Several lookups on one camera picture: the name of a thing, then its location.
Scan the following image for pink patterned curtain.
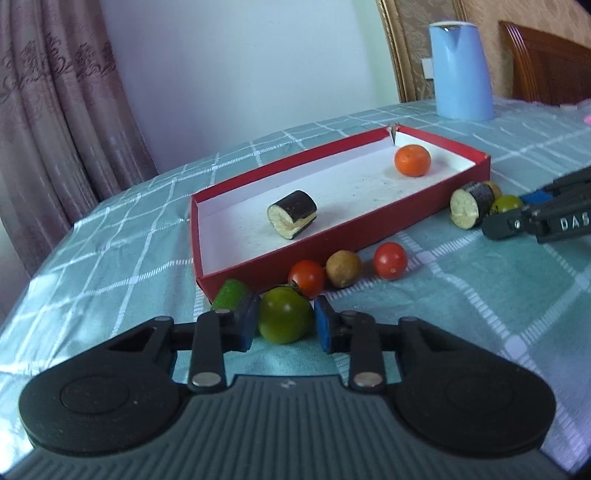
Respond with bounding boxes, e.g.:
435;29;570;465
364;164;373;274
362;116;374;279
0;0;160;278

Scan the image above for orange mandarin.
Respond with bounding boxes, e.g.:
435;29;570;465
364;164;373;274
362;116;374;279
394;144;432;177

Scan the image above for wooden chair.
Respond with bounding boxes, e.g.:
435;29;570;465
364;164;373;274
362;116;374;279
499;21;591;106

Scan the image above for cut eggplant piece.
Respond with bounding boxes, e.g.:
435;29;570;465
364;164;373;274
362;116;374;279
450;181;495;230
267;190;318;241

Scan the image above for gold wall frame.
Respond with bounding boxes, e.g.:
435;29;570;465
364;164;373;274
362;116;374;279
376;0;467;104

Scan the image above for blue electric kettle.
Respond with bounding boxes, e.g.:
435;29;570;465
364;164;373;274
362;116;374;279
428;21;496;121

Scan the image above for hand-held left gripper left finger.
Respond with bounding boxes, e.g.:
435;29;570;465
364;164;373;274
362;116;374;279
108;291;262;393

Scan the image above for large green tomato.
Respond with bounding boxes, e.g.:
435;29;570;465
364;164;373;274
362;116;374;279
257;286;315;345

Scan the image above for red cherry tomato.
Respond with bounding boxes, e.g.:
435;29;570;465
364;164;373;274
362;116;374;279
373;242;408;280
288;260;327;299

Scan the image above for small green tomato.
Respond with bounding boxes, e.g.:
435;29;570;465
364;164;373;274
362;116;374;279
490;195;524;215

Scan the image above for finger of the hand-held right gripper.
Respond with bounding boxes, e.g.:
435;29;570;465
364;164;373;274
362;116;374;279
521;167;591;206
482;208;542;241

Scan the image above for green cucumber piece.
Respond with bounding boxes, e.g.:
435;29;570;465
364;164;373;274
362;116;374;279
211;279;252;311

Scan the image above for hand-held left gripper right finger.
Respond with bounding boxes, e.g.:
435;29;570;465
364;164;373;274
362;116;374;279
314;295;467;393

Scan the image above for red cardboard box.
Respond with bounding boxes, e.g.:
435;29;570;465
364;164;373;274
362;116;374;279
191;124;491;301

